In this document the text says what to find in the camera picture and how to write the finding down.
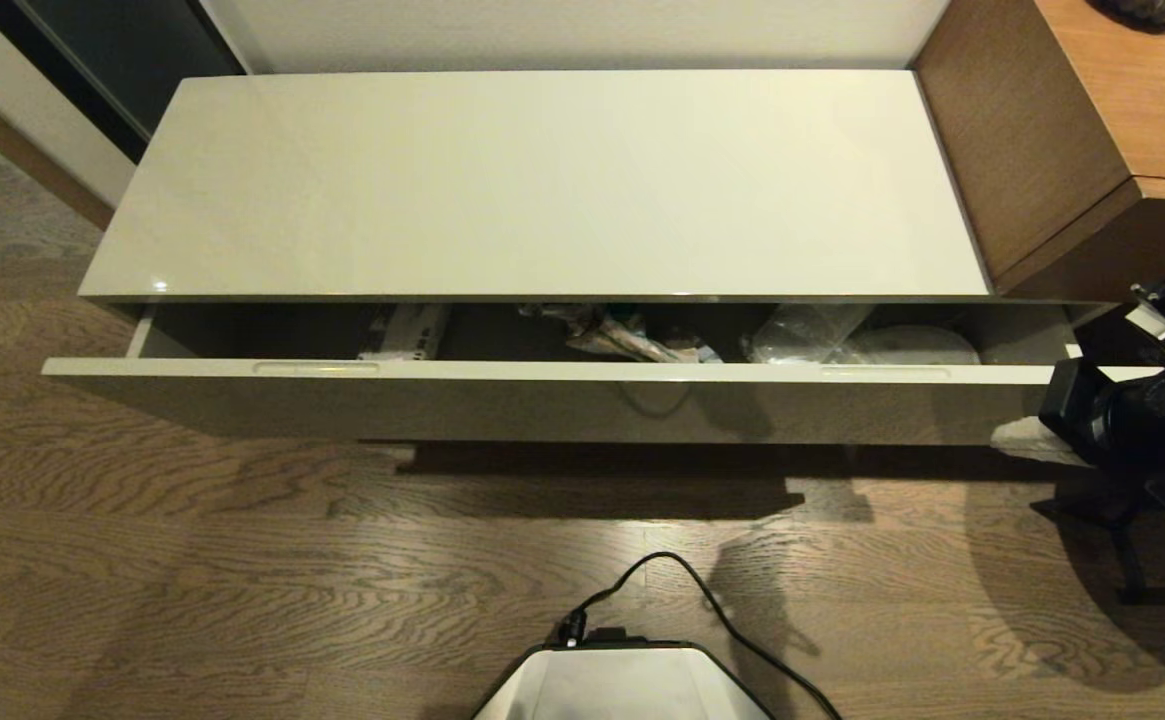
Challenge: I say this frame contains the white slippers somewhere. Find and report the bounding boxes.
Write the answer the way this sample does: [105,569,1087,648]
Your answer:
[742,303,878,365]
[842,324,983,367]

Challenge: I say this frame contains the green brown snack bag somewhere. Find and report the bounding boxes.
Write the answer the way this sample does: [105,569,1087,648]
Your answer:
[518,303,725,365]

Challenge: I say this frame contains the silver and black robot base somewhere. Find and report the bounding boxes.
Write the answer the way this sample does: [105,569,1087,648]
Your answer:
[471,640,774,720]

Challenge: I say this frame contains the brown wooden side cabinet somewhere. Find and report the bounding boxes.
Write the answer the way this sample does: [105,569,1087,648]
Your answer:
[914,0,1165,306]

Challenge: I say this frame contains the dark round vase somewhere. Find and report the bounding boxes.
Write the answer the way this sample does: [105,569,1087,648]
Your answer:
[1087,0,1165,33]

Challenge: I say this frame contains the glossy white low cabinet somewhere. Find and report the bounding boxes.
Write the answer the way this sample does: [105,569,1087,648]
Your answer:
[77,67,1123,446]

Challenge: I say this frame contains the white blue tissue pack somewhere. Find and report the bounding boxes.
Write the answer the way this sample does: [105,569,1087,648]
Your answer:
[357,303,452,362]

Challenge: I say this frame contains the dark glass door panel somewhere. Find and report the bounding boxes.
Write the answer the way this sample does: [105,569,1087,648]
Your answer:
[0,0,246,164]

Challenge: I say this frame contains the black base power cable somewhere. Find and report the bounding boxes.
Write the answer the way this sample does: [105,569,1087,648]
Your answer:
[556,551,844,720]

